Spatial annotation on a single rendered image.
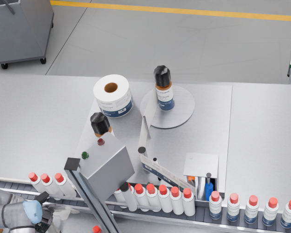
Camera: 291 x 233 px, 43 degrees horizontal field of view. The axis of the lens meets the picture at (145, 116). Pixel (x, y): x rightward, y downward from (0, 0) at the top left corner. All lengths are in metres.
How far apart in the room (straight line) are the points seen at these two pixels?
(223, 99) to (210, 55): 1.56
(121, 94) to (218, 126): 0.54
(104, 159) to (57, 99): 1.20
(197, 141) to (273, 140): 0.39
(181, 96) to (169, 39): 1.78
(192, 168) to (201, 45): 2.31
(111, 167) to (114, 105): 0.80
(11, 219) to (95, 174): 0.30
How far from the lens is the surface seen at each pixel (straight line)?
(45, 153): 2.15
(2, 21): 3.61
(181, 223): 1.75
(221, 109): 2.05
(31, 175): 1.78
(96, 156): 1.24
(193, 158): 1.56
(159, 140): 1.95
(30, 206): 1.26
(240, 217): 1.74
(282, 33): 3.86
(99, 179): 1.25
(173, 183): 1.72
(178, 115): 2.02
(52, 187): 1.80
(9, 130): 2.36
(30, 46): 3.77
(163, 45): 3.77
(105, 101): 1.99
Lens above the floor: 2.49
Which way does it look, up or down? 51 degrees down
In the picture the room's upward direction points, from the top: 14 degrees counter-clockwise
